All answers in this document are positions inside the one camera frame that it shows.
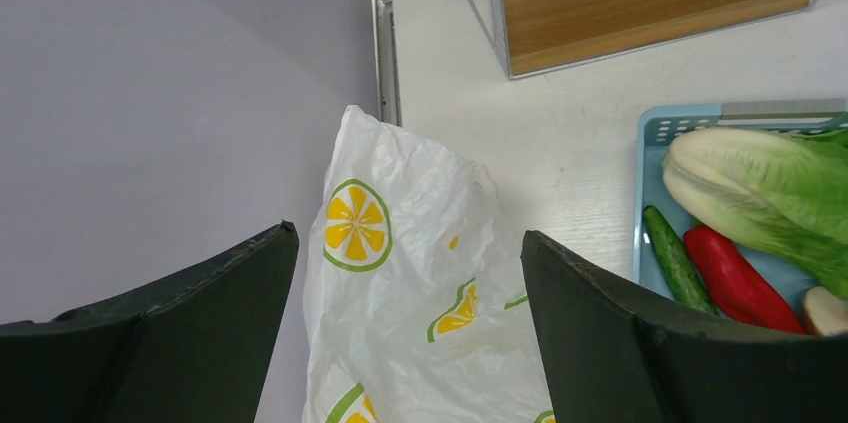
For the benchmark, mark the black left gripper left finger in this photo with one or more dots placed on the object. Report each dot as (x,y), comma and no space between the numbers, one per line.
(194,346)

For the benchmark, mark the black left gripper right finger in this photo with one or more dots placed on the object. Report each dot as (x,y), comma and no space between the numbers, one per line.
(613,351)

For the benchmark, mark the white plastic grocery bag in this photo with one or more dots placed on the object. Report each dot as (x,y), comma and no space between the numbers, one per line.
(415,302)

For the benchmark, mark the green cucumber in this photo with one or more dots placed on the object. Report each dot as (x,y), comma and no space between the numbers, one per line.
(675,263)

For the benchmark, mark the red pepper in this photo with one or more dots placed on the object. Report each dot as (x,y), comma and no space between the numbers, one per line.
(735,286)

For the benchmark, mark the beige mushroom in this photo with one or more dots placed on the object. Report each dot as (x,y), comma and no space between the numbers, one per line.
(823,313)

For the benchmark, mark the green napa cabbage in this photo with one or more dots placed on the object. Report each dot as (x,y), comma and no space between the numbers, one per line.
(785,195)

